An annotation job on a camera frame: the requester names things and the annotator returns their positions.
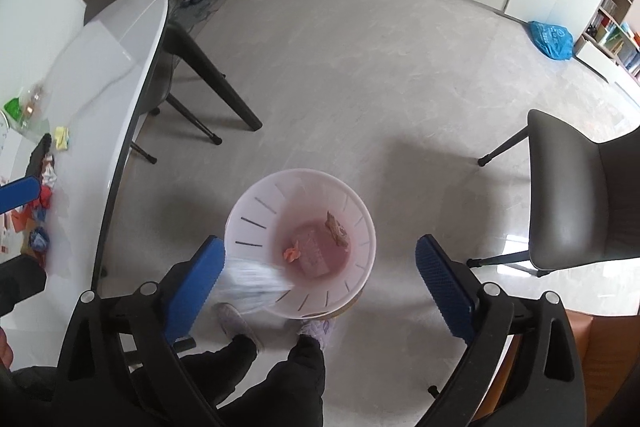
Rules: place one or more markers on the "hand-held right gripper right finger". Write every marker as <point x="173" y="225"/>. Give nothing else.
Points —
<point x="445" y="287"/>

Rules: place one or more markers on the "orange paper scrap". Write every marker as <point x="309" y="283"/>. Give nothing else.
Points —
<point x="292" y="253"/>

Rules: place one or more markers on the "orange leather chair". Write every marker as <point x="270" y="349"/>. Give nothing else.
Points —
<point x="610" y="357"/>

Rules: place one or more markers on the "person's leg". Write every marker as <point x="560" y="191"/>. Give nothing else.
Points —
<point x="290" y="387"/>
<point x="220" y="367"/>

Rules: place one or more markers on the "grey upholstered chair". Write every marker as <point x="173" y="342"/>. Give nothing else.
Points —
<point x="575" y="187"/>

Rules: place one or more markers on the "wooden bookshelf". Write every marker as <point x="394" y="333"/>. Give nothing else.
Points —
<point x="620" y="22"/>

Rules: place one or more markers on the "green packet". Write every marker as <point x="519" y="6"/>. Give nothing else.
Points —
<point x="12" y="109"/>

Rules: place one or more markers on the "yellow crumpled paper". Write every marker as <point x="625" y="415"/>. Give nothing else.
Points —
<point x="62" y="139"/>

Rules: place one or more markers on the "white plastic waste bin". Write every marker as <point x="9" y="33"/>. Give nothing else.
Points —
<point x="260" y="207"/>

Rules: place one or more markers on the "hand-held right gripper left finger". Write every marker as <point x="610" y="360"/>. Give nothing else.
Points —
<point x="196" y="287"/>

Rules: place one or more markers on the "dark chair with black legs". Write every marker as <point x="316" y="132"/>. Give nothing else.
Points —
<point x="162" y="72"/>

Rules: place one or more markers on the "white oval table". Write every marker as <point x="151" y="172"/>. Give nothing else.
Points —
<point x="100" y="57"/>

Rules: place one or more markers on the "orange flat packet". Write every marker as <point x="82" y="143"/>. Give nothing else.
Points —
<point x="17" y="221"/>

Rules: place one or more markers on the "person's right leg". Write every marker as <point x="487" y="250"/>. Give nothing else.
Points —
<point x="290" y="387"/>

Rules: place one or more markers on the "purple slipper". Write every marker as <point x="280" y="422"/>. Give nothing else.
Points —
<point x="316" y="332"/>

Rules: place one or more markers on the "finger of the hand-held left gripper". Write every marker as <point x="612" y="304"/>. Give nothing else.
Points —
<point x="39" y="154"/>
<point x="19" y="196"/>

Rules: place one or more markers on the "grey slipper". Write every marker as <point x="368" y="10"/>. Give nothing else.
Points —
<point x="237" y="322"/>

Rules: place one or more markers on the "brown snack wrapper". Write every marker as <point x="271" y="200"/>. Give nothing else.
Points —
<point x="336" y="227"/>

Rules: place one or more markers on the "clear plastic bag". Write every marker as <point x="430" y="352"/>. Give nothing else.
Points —
<point x="250" y="284"/>

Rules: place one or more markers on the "white and red paper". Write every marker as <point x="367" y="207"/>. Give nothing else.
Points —
<point x="7" y="244"/>

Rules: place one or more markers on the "person's left leg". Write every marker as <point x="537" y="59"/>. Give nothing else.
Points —
<point x="220" y="367"/>

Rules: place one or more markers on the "white crumpled paper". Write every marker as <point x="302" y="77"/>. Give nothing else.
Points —
<point x="49" y="172"/>

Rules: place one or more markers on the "pink flat packet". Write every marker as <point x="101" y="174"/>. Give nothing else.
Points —
<point x="317" y="252"/>

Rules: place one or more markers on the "blue crumpled wrapper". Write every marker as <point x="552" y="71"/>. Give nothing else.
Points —
<point x="39" y="240"/>

